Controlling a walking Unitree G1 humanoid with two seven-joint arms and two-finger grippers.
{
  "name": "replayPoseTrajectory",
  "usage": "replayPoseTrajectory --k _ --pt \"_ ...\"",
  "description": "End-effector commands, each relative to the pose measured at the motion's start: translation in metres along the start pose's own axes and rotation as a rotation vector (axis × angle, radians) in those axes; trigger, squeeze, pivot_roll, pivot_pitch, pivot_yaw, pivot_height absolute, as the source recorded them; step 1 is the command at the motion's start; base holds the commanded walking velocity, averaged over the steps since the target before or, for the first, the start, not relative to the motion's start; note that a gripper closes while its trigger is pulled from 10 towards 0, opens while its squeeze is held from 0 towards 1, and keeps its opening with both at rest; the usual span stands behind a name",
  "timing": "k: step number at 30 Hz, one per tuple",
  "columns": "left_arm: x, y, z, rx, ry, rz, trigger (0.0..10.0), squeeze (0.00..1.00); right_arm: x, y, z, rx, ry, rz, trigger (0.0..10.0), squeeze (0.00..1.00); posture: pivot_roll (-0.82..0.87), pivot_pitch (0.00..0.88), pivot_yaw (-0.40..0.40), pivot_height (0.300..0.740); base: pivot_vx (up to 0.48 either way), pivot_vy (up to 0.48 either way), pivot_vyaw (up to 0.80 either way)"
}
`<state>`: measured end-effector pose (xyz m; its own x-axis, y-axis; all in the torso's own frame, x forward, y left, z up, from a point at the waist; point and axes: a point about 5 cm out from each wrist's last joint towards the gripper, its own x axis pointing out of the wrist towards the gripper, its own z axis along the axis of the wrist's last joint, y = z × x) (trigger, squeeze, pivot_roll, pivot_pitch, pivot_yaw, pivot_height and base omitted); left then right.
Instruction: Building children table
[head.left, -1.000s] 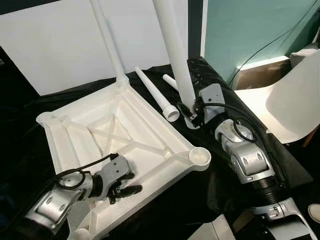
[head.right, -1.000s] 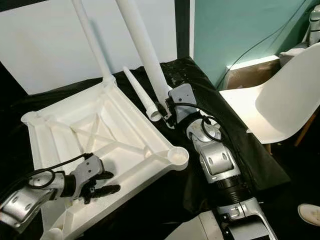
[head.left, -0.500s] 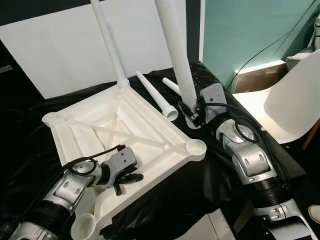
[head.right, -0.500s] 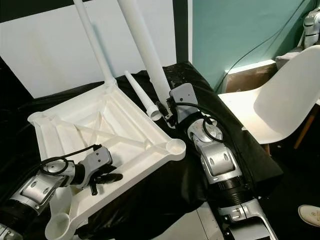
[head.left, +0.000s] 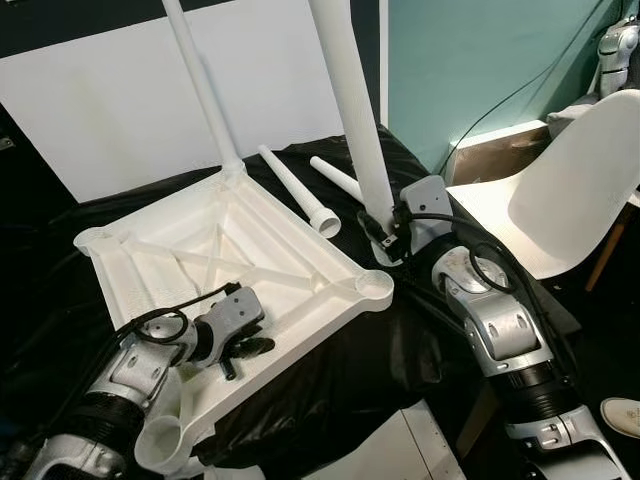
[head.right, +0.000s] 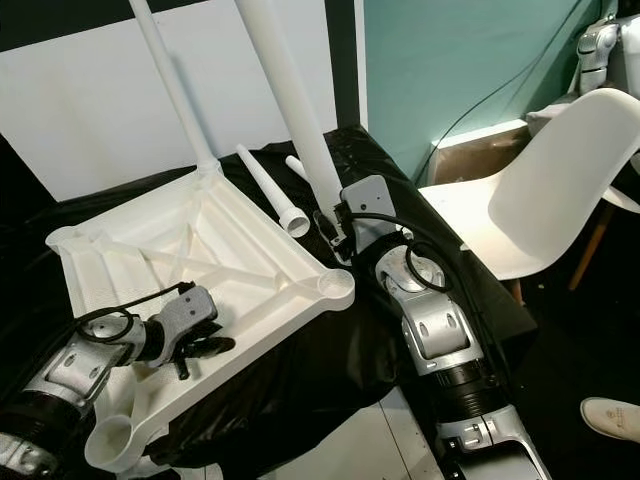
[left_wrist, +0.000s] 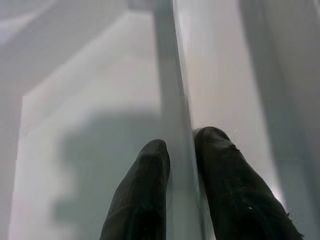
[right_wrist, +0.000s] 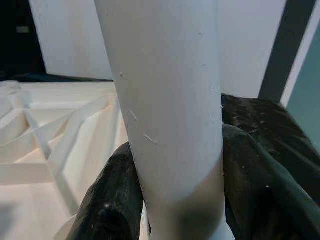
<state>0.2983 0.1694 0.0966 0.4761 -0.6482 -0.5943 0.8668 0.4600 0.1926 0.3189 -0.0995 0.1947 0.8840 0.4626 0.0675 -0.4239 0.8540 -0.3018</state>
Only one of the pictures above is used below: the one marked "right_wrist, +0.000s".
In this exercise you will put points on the dark grey post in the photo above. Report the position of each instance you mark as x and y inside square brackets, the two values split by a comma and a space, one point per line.
[285, 50]

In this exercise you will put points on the black plastic sheet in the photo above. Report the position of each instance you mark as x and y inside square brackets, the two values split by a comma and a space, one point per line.
[262, 112]

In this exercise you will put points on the white plastic children table top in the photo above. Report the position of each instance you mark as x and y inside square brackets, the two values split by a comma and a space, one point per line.
[37, 200]

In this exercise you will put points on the white plastic table leg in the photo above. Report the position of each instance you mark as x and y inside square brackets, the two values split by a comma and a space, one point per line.
[162, 100]

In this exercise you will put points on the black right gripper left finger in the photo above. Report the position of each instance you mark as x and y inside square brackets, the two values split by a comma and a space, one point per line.
[112, 205]

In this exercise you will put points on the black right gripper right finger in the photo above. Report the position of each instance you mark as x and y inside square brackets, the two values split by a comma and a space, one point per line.
[262, 200]

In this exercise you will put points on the large white board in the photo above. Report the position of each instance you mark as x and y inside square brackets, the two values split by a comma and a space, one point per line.
[70, 37]

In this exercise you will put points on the small grey wall label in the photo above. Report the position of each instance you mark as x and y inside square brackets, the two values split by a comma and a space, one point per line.
[23, 29]

